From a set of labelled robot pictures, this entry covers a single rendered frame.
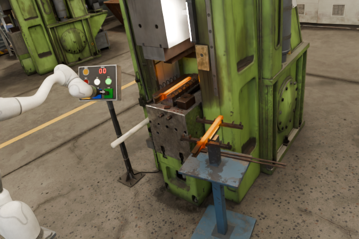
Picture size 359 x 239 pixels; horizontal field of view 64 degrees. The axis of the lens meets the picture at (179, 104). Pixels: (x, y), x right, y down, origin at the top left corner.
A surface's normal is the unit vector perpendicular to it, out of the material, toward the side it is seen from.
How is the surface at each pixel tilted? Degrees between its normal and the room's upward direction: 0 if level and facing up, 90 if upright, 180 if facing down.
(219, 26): 90
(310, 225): 0
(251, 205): 0
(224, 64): 90
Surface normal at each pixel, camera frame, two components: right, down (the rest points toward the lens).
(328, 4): -0.67, 0.44
